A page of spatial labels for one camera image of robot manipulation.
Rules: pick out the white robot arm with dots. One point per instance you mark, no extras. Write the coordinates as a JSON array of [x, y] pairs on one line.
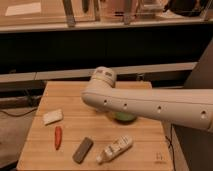
[[186, 107]]

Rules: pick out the grey stone block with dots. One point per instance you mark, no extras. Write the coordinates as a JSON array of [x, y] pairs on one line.
[[82, 150]]

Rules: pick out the white plastic bottle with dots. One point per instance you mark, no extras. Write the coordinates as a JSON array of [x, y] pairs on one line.
[[114, 149]]

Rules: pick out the red pepper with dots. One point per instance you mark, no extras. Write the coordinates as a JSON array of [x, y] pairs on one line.
[[58, 137]]

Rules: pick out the green bowl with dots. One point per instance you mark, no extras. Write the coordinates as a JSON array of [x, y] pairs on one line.
[[124, 117]]

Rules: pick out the white sponge block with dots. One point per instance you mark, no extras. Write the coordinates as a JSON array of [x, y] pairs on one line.
[[52, 116]]

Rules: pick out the white paper sheet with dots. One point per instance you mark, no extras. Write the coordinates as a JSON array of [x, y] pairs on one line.
[[22, 9]]

